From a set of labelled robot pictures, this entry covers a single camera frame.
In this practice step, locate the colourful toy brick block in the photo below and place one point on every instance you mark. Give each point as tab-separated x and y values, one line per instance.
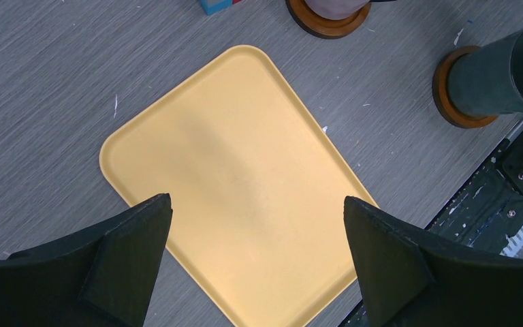
211	7

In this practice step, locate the brown wooden coaster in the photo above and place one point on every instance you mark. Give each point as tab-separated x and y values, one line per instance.
319	26
441	98

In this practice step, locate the mauve mug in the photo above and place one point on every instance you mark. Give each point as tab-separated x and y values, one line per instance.
338	9

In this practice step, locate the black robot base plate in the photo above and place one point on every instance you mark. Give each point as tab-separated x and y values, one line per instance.
485	214

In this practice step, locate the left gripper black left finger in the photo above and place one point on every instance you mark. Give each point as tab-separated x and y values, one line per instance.
102	275

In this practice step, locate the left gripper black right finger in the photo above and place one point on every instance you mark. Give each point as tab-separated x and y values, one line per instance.
411	277

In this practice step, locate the dark green mug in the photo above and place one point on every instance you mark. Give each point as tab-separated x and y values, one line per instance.
489	81

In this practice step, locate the yellow tray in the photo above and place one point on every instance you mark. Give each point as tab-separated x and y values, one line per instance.
257	189

